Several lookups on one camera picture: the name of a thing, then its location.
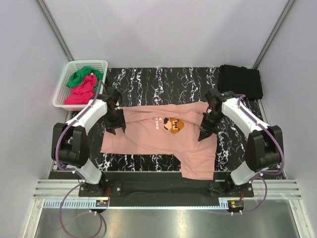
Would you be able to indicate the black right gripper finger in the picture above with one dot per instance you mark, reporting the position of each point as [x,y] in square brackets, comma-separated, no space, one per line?
[207,135]
[201,136]

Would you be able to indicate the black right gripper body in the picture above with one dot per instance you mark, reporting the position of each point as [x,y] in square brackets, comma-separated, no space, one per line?
[210,122]

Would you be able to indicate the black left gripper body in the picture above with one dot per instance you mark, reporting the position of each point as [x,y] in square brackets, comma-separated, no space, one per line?
[115,119]

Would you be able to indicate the pink printed t-shirt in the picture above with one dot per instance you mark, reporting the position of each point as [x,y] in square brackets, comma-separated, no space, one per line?
[166,130]

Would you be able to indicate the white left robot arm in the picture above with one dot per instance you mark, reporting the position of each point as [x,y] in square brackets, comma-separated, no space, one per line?
[70,146]

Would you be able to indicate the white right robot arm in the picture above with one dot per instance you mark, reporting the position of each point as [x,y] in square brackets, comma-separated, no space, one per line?
[264,142]

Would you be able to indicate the red crumpled t-shirt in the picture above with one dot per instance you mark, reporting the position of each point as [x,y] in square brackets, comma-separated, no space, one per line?
[82,93]

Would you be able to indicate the black folded t-shirt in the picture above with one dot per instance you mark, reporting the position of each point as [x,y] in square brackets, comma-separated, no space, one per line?
[240,80]

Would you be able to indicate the green crumpled t-shirt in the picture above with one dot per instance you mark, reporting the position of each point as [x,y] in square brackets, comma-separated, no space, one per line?
[78,77]

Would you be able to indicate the left small electronics module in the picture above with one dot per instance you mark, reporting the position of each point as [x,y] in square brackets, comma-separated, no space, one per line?
[102,203]

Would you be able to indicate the small electronics module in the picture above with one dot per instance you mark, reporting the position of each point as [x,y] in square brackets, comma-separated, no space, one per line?
[235,206]
[102,203]

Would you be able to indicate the right small electronics module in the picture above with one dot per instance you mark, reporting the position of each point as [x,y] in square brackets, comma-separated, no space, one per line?
[235,206]

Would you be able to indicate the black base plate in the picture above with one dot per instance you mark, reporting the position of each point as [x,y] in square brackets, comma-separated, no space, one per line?
[164,193]

